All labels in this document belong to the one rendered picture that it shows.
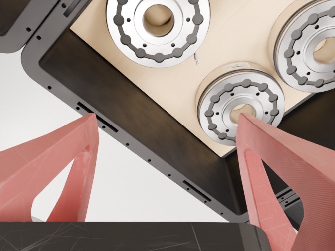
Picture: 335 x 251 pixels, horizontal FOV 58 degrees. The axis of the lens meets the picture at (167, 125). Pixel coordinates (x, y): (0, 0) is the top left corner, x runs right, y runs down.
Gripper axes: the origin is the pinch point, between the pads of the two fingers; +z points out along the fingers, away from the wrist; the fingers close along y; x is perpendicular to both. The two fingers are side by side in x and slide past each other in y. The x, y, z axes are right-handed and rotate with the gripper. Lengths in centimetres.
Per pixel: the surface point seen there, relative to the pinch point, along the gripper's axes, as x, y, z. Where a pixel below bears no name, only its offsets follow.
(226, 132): 14.8, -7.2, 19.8
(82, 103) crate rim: 7.2, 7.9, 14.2
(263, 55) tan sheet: 6.2, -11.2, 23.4
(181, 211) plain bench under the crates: 49, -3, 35
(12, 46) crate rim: 1.1, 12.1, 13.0
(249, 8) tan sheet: 1.0, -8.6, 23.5
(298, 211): 33.8, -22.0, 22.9
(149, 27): 2.4, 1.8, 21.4
